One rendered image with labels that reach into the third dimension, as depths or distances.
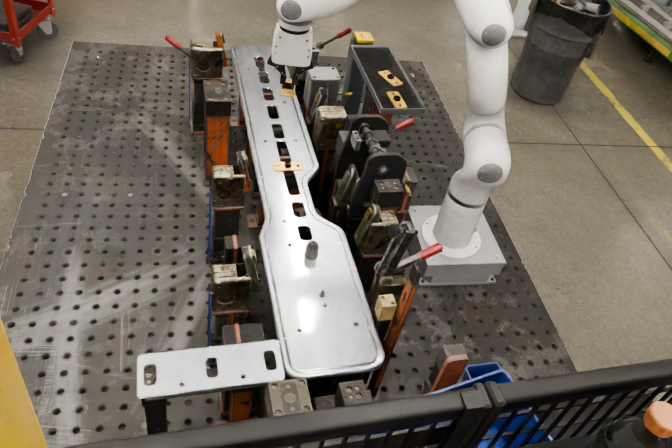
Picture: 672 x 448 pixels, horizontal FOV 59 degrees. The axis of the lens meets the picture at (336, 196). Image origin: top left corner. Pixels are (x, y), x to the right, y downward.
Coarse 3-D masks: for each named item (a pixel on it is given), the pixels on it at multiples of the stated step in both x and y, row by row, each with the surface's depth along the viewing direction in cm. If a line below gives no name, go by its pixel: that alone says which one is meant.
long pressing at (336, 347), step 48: (240, 48) 217; (240, 96) 195; (288, 144) 179; (288, 192) 164; (288, 240) 150; (336, 240) 153; (288, 288) 139; (336, 288) 141; (288, 336) 130; (336, 336) 131
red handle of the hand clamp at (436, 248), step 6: (432, 246) 137; (438, 246) 136; (420, 252) 137; (426, 252) 136; (432, 252) 136; (438, 252) 136; (408, 258) 138; (414, 258) 137; (420, 258) 137; (426, 258) 137; (402, 264) 137; (408, 264) 137; (396, 270) 138
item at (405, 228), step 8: (392, 224) 129; (400, 224) 131; (408, 224) 130; (392, 232) 128; (400, 232) 129; (408, 232) 128; (416, 232) 131; (392, 240) 134; (400, 240) 130; (408, 240) 130; (392, 248) 135; (400, 248) 131; (384, 256) 137; (392, 256) 133; (400, 256) 133; (384, 264) 138; (392, 264) 134; (376, 272) 140; (384, 272) 136; (392, 272) 136
